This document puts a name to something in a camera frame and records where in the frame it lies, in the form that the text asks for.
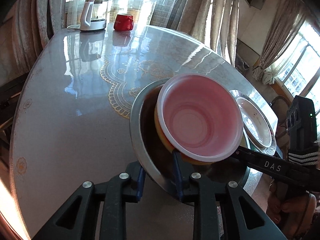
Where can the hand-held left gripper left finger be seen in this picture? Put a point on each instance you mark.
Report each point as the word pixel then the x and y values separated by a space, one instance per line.
pixel 141 182

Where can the dark metal chair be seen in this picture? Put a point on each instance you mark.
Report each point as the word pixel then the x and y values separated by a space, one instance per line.
pixel 281 120

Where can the person's right hand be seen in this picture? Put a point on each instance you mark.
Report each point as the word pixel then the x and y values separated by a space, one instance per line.
pixel 292 210

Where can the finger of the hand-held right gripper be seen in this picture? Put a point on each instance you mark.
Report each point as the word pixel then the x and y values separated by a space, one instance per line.
pixel 270 166

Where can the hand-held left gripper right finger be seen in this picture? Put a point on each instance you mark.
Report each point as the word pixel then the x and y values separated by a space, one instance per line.
pixel 177 172

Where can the beige patterned curtain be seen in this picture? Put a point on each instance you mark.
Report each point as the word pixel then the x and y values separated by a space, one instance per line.
pixel 212 17

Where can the side window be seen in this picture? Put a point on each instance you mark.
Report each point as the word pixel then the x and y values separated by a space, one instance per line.
pixel 302 65

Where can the yellow bowl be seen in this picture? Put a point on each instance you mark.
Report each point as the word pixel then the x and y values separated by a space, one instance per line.
pixel 158 125

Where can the crumpled plastic bag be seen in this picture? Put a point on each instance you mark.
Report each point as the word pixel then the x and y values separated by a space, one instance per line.
pixel 242 63

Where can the grey patterned curtain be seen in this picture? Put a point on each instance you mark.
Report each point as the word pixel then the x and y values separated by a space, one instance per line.
pixel 37 17

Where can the red plastic bowl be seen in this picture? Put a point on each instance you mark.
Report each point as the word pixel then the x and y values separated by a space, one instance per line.
pixel 200 117

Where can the red mug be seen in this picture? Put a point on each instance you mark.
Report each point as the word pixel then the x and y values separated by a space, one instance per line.
pixel 122 23

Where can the dark wooden bench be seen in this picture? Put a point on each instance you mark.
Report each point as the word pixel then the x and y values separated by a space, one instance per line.
pixel 7 100

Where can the white glass electric kettle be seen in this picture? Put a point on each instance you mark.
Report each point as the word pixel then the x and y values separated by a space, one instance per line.
pixel 92 25

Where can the large decorated white plate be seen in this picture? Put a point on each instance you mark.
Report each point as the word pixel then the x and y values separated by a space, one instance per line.
pixel 270 149

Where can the stainless steel bowl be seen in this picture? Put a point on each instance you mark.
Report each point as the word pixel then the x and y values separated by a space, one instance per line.
pixel 145 140

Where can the beige tied curtain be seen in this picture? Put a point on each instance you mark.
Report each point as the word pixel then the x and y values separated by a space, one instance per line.
pixel 280 42

